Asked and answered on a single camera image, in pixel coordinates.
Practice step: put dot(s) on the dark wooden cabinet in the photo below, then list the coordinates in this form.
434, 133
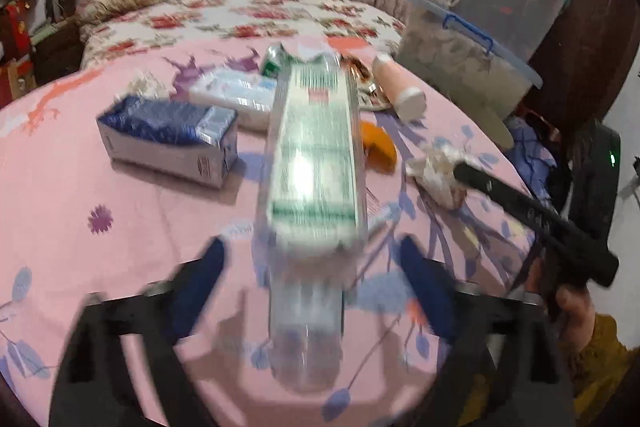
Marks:
595, 32

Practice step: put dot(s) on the printed snack wrapper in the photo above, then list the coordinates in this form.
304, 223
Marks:
367, 89

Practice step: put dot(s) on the person's right forearm yellow sleeve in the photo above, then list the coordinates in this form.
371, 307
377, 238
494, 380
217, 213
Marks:
605, 357

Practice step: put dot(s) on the white tissue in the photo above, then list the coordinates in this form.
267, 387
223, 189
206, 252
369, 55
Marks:
435, 172

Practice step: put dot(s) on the white tissue pack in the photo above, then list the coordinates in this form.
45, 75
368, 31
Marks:
230, 94

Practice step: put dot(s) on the clear plastic bottle green label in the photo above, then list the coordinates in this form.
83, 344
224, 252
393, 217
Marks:
312, 157

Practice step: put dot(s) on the orange peel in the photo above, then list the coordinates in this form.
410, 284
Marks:
380, 147

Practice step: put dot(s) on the person's right hand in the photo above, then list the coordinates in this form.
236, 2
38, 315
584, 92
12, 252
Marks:
575, 312

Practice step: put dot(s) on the blue cloth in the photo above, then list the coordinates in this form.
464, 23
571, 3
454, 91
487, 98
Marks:
530, 152

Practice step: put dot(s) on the cluttered bedside shelf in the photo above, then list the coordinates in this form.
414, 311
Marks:
17, 47

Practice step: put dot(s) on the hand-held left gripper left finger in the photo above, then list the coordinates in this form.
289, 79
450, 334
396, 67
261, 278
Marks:
200, 287

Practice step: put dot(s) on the pink bottle white cap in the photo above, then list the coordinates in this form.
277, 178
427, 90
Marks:
395, 82

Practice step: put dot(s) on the floral bed sheet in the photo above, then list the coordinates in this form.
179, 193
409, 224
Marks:
225, 22

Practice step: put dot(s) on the blue milk carton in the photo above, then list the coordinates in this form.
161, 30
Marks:
165, 127

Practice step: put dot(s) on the crushed green can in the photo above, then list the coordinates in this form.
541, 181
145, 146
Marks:
271, 62

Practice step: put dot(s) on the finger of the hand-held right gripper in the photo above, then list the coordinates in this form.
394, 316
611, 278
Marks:
540, 217

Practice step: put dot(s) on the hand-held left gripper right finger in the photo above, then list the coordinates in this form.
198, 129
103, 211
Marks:
425, 287

